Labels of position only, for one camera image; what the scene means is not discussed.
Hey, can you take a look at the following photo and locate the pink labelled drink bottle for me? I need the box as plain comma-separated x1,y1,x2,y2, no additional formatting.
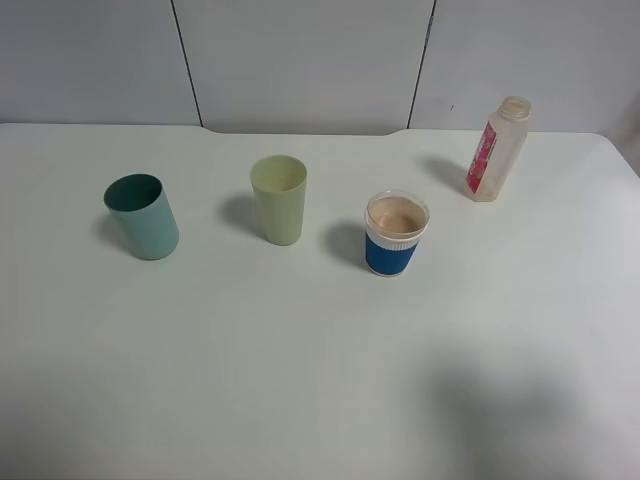
465,96,531,202

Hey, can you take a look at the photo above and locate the pale yellow plastic cup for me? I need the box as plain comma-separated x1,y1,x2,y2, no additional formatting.
250,155,307,246

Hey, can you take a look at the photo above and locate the clear cup with blue sleeve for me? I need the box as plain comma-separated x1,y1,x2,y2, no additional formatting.
364,190,430,277

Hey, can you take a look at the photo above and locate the teal plastic cup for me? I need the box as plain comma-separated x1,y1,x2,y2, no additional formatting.
103,173,179,260

